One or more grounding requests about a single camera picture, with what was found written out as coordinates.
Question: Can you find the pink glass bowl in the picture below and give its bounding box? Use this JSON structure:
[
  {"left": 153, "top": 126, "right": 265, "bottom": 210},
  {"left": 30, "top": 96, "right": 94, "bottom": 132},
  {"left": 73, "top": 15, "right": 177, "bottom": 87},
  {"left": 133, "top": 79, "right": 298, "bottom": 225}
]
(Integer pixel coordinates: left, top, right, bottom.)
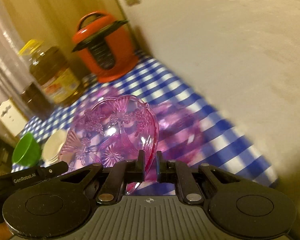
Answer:
[
  {"left": 58, "top": 94, "right": 160, "bottom": 196},
  {"left": 152, "top": 102, "right": 205, "bottom": 166}
]

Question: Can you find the white steel bowl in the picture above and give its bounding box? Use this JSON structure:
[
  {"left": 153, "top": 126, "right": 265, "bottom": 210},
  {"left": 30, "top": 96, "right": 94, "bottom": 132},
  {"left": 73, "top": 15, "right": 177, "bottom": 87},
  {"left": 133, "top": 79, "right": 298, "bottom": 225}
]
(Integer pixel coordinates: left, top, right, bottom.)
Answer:
[{"left": 42, "top": 129, "right": 67, "bottom": 166}]

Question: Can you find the operator hand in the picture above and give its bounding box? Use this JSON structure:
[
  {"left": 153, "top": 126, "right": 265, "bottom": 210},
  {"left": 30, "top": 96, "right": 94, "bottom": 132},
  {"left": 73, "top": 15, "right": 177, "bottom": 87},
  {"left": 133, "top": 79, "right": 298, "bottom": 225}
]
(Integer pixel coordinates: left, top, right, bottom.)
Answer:
[{"left": 0, "top": 223, "right": 12, "bottom": 240}]

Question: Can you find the blue white checkered tablecloth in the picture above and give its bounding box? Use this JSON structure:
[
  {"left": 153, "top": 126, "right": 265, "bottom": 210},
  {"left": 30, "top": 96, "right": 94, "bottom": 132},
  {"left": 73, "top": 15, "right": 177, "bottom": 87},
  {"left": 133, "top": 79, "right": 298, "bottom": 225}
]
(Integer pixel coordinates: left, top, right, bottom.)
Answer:
[{"left": 21, "top": 54, "right": 278, "bottom": 186}]

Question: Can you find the green plastic bowl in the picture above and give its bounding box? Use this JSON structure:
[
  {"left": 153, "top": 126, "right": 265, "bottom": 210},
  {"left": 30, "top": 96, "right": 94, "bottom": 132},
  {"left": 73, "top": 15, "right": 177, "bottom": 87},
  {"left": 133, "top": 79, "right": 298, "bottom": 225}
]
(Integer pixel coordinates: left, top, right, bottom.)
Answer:
[{"left": 12, "top": 133, "right": 41, "bottom": 167}]

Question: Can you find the dark brown tin canister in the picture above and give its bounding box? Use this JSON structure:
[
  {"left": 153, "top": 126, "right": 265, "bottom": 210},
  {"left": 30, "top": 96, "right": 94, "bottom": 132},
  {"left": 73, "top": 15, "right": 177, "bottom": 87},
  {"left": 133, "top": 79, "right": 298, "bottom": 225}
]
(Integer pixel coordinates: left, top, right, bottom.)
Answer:
[{"left": 20, "top": 82, "right": 54, "bottom": 121}]

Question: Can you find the red electric pressure cooker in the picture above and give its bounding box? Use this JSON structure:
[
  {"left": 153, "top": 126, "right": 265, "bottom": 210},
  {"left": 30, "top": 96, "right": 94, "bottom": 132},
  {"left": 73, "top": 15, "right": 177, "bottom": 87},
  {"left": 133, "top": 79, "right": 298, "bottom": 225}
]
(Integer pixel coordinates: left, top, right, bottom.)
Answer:
[{"left": 72, "top": 11, "right": 139, "bottom": 83}]

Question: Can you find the large cooking oil bottle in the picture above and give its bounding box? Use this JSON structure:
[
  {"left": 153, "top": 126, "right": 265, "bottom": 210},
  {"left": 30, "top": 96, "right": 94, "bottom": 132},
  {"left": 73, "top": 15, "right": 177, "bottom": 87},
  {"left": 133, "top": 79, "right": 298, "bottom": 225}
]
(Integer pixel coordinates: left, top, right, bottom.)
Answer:
[{"left": 18, "top": 39, "right": 84, "bottom": 107}]

